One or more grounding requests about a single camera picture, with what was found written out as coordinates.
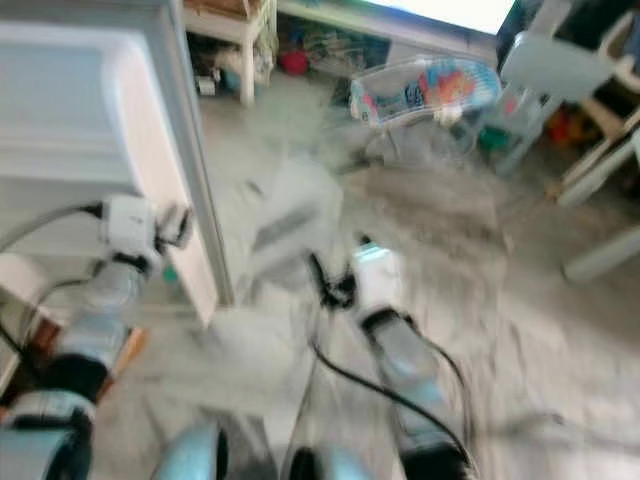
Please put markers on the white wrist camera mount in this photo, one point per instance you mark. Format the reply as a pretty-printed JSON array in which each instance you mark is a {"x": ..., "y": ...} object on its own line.
[
  {"x": 132, "y": 228},
  {"x": 380, "y": 280}
]

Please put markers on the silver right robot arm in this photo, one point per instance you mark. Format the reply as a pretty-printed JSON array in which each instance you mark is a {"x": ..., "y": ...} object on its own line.
[{"x": 410, "y": 370}]

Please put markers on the red ball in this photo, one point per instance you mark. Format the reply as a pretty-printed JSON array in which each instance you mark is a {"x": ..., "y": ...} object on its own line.
[{"x": 294, "y": 63}]

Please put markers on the robot right leg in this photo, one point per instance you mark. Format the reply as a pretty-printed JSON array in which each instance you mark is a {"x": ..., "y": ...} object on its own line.
[{"x": 335, "y": 468}]

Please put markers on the bright window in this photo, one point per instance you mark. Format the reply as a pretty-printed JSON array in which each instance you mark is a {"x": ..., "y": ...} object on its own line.
[{"x": 450, "y": 12}]

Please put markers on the white fridge door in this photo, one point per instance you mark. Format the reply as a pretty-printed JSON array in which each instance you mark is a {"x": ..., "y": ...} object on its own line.
[{"x": 70, "y": 100}]

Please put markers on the red yellow toy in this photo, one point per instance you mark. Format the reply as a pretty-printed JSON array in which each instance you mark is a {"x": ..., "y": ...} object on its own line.
[{"x": 570, "y": 128}]

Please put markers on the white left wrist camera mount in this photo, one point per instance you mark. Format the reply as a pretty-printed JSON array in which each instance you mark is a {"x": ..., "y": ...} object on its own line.
[{"x": 132, "y": 228}]

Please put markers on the robot left leg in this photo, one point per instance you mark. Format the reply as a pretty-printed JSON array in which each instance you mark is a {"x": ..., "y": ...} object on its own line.
[{"x": 190, "y": 455}]

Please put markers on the colourful baby bouncer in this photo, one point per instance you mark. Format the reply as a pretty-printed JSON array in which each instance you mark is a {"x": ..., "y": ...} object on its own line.
[{"x": 440, "y": 88}]

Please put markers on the green toy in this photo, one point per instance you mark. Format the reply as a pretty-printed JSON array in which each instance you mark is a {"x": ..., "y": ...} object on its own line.
[{"x": 495, "y": 140}]

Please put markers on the grey tube leg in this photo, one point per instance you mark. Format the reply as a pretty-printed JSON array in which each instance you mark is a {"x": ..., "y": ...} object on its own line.
[{"x": 605, "y": 257}]

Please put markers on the white wooden stool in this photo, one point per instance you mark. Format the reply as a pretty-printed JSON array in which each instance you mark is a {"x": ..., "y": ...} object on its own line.
[{"x": 247, "y": 70}]

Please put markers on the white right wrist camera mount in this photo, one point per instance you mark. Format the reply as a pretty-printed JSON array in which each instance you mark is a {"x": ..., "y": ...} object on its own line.
[{"x": 380, "y": 280}]

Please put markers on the robot leg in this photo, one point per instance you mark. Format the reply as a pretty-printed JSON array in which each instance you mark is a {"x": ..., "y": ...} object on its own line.
[
  {"x": 335, "y": 468},
  {"x": 190, "y": 455}
]

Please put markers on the grey baby high chair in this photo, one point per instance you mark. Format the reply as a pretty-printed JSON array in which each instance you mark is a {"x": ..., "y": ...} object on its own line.
[{"x": 550, "y": 65}]

